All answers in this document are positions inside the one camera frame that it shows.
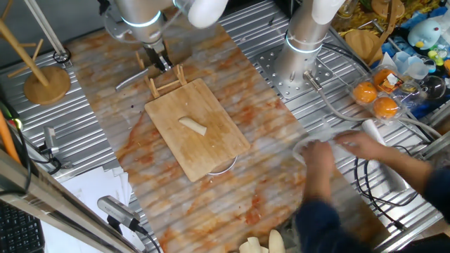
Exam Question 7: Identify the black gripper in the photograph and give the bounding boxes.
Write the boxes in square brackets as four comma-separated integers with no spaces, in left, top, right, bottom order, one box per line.
[143,40,174,73]

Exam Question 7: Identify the clear plastic bag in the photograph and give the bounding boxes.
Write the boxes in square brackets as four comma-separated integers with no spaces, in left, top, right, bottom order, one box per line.
[291,128,387,169]

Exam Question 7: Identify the person's left forearm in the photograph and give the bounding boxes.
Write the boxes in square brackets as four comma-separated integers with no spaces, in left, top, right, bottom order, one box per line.
[295,171,373,253]

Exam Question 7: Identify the white radish piece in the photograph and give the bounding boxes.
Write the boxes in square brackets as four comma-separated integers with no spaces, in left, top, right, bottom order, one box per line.
[178,116,208,137]

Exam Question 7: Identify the person's left hand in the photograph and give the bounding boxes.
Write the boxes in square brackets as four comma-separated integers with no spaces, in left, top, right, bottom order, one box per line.
[300,139,335,179]

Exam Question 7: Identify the person's right hand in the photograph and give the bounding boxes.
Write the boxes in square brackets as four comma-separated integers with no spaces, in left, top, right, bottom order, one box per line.
[333,131,387,161]

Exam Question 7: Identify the wooden knife rack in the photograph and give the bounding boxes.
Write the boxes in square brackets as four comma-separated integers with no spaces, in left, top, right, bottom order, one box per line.
[135,51,188,99]

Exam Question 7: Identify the wooden cutting board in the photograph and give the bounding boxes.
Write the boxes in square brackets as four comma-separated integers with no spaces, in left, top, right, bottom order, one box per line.
[144,77,251,183]

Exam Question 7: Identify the orange marble pattern mat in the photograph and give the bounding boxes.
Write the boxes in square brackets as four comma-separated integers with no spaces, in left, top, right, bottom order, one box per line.
[66,19,391,253]

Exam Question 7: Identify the round wooden disc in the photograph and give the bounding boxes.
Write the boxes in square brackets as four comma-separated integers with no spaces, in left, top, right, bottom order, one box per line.
[0,0,72,105]
[344,30,383,66]

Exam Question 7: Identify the white metal rod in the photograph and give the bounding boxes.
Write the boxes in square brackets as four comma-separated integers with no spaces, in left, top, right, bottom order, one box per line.
[23,0,68,57]

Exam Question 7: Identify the stack of white papers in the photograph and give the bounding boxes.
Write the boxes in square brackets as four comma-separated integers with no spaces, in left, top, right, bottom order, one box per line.
[41,165,150,253]

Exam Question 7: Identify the orange pole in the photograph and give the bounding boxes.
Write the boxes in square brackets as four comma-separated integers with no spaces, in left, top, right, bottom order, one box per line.
[0,108,21,164]

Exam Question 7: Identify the yellow plastic bag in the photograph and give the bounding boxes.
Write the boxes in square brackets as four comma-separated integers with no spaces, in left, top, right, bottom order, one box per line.
[332,0,440,39]

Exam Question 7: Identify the orange fruit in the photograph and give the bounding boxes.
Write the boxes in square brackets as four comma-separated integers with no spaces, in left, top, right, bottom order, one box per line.
[373,68,398,91]
[372,96,399,119]
[352,81,378,105]

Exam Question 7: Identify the clear plastic wrap roll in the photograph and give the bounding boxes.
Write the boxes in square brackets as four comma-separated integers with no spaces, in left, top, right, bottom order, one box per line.
[361,119,411,193]

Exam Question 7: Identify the black computer keyboard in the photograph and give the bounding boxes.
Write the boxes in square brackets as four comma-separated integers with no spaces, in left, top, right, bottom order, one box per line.
[0,202,46,253]

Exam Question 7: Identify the wooden stand with pole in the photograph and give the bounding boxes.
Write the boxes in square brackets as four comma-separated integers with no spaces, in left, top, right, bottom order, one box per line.
[367,0,405,67]

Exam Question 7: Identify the oranges in plastic tray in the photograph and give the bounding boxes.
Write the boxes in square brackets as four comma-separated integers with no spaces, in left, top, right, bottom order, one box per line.
[347,65,428,126]

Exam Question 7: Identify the clear plastic cup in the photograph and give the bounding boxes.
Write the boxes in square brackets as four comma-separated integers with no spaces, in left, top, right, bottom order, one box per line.
[393,51,437,81]

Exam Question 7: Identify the blue penguin plush toy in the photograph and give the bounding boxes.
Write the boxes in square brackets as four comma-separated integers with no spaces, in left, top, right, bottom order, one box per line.
[407,18,443,49]

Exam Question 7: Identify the dark glass bowl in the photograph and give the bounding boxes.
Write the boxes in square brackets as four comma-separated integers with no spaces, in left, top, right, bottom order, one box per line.
[420,75,447,100]

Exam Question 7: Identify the green yellow toy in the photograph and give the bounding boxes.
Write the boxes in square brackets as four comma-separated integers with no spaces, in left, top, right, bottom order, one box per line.
[427,48,449,67]

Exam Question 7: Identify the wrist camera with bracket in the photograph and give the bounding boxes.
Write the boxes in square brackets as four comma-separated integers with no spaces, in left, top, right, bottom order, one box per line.
[97,0,131,41]

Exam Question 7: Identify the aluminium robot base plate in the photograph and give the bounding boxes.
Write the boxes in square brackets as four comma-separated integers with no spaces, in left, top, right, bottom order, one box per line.
[255,47,334,100]

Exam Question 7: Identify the black ring clamp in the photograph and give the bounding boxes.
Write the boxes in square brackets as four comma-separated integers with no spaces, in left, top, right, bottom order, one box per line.
[52,48,72,65]

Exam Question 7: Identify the steel loop handle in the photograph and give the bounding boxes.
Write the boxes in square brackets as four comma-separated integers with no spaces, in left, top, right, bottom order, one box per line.
[207,155,239,176]

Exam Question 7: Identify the silver camera on clamp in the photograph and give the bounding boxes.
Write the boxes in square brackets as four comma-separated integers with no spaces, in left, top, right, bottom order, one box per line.
[33,125,73,176]

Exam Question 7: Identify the silver camera with black cable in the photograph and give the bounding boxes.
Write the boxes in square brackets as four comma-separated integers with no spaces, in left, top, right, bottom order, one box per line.
[97,195,162,253]

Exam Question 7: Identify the black cable on frame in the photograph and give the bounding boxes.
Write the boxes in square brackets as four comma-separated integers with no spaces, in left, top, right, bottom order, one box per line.
[0,101,33,197]

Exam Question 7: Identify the aluminium frame beam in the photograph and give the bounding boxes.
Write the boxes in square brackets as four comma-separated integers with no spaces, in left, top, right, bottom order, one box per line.
[0,149,140,253]

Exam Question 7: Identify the grey hose with connector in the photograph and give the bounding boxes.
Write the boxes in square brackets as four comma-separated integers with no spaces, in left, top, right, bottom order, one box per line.
[302,70,442,140]

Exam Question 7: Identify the thin black cable with plug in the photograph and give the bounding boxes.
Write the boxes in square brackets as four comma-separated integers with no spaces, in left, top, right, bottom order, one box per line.
[354,145,426,231]

